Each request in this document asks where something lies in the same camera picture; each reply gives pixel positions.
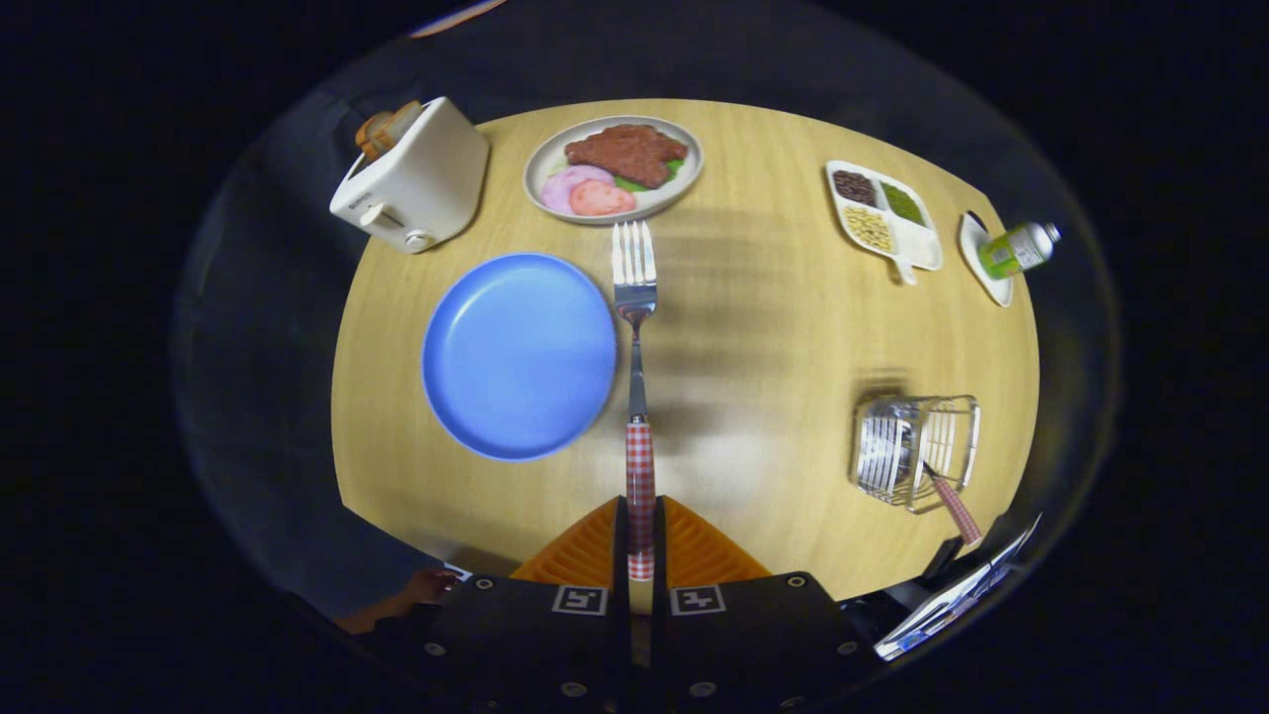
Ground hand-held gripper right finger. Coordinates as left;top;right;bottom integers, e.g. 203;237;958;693
649;496;864;714

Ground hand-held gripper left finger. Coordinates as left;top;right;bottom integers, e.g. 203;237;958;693
416;496;635;714

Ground fork with red checked handle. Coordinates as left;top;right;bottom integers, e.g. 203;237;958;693
612;220;658;582

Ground spoon with red checked handle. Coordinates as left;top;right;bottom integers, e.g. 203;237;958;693
922;461;984;548

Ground blue plate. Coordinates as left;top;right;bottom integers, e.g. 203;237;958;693
421;252;619;462

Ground metal cutlery basket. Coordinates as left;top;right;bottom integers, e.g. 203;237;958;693
850;394;982;515

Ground pink ham slice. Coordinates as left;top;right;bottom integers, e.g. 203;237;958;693
569;179;637;217

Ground green lettuce leaf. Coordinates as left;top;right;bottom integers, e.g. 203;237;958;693
613;159;687;193

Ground purplish ham slice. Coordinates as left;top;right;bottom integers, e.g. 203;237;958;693
540;165;614;215

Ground oval plate with food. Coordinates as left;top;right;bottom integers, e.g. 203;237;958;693
522;116;705;226

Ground pile of yellow beans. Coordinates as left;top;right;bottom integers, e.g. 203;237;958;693
846;205;894;252

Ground brown meat patty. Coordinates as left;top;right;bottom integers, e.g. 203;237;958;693
564;124;689;189

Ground white divided dish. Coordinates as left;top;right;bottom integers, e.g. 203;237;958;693
825;160;945;287

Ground white toaster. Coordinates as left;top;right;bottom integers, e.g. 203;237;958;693
329;96;491;255

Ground pile of green beans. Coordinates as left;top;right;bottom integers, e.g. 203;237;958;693
882;182;926;225

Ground small white dish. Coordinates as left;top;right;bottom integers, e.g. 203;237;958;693
958;211;1015;308

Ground green labelled metal bottle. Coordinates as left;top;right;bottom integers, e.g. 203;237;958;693
978;222;1062;281

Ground brown bread slice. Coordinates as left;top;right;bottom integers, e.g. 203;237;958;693
355;111;396;163
382;100;425;150

